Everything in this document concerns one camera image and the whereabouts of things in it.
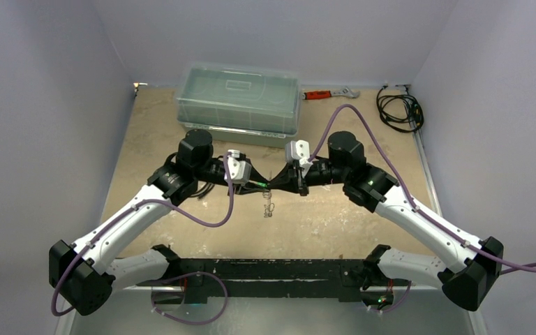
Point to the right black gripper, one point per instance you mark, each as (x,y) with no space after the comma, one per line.
(301,180)

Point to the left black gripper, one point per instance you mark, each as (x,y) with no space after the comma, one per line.
(248,188)

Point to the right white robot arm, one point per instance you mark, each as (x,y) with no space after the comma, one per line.
(463,266)

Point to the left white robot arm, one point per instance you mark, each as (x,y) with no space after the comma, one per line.
(86,272)

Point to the grey plastic toolbox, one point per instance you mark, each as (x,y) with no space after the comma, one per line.
(245,104)

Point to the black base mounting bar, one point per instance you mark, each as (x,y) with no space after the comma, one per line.
(347,280)

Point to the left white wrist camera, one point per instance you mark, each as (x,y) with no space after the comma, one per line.
(238,169)

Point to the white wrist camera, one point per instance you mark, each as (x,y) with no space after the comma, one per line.
(298,150)
(238,169)

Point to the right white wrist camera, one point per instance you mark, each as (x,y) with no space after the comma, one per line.
(298,150)

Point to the orange handled adjustable wrench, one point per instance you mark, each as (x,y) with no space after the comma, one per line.
(323,94)

